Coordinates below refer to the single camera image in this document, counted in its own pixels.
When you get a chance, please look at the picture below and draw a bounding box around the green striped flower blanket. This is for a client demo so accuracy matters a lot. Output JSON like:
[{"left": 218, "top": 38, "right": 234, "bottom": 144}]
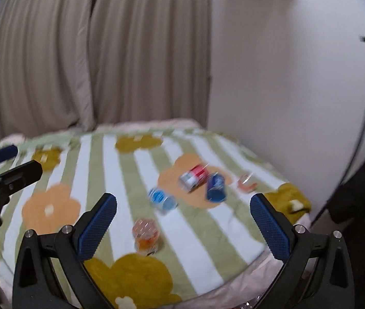
[{"left": 0, "top": 127, "right": 312, "bottom": 309}]

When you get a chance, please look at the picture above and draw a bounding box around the red labelled plastic cup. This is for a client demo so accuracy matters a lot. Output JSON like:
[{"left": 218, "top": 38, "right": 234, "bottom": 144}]
[{"left": 178, "top": 163, "right": 209, "bottom": 193}]

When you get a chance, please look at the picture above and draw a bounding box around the dark blue labelled cup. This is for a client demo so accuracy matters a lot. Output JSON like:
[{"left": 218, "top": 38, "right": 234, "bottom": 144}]
[{"left": 206, "top": 172, "right": 226, "bottom": 203}]

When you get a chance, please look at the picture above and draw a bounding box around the beige curtain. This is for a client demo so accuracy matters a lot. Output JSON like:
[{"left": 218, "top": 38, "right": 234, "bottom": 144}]
[{"left": 0, "top": 0, "right": 211, "bottom": 138}]

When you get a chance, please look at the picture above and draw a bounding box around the orange labelled plastic cup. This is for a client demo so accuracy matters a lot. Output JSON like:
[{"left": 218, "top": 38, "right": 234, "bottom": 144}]
[{"left": 132, "top": 218, "right": 160, "bottom": 256}]

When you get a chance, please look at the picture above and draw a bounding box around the clear cup orange print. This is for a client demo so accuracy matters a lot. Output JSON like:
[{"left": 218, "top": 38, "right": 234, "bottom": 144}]
[{"left": 237, "top": 173, "right": 258, "bottom": 194}]

